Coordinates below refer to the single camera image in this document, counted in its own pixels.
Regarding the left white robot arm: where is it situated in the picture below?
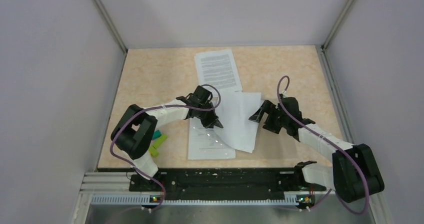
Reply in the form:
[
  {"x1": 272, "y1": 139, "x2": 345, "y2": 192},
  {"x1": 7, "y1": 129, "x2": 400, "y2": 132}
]
[{"x1": 110, "y1": 84, "x2": 223, "y2": 191}]

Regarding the grey slotted cable duct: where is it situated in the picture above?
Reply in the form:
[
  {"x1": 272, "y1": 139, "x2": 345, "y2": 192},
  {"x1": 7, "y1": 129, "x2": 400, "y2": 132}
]
[{"x1": 91, "y1": 194, "x2": 298, "y2": 206}]

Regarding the small green block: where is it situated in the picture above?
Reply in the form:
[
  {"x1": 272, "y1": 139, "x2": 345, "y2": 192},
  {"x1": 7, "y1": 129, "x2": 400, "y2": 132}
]
[{"x1": 148, "y1": 146, "x2": 159, "y2": 157}]

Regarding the long green block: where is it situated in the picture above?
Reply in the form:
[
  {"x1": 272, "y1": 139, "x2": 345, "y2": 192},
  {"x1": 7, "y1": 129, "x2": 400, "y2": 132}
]
[{"x1": 152, "y1": 134, "x2": 168, "y2": 149}]

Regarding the beige file folder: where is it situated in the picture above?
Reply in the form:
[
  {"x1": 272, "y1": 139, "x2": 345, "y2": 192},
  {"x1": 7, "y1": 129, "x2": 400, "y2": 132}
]
[{"x1": 187, "y1": 98, "x2": 298, "y2": 161}]

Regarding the teal block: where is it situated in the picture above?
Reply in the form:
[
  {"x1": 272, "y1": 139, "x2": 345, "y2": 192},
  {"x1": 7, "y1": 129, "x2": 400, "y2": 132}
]
[{"x1": 152, "y1": 130, "x2": 162, "y2": 140}]

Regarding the form paper sheet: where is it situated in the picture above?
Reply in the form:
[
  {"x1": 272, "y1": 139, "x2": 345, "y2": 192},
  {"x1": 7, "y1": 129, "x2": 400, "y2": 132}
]
[{"x1": 187, "y1": 118, "x2": 236, "y2": 160}]

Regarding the printed text paper sheet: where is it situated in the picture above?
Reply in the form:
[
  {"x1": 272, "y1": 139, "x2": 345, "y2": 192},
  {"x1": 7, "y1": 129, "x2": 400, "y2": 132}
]
[{"x1": 194, "y1": 49, "x2": 243, "y2": 92}]

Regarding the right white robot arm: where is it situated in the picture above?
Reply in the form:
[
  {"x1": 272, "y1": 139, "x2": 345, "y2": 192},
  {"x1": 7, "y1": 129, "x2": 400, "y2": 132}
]
[{"x1": 249, "y1": 96, "x2": 385, "y2": 203}]

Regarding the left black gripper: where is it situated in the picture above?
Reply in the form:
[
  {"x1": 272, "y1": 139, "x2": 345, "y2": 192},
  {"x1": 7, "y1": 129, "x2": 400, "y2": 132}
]
[{"x1": 196, "y1": 101, "x2": 223, "y2": 129}]

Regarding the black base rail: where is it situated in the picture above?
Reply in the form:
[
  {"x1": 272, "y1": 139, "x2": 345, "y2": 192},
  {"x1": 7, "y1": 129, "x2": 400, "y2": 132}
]
[{"x1": 129, "y1": 167, "x2": 326, "y2": 201}]

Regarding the white paper sheet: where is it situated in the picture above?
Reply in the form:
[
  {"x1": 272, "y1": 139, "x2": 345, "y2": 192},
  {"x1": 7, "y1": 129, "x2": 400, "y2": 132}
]
[{"x1": 214, "y1": 91, "x2": 262, "y2": 153}]

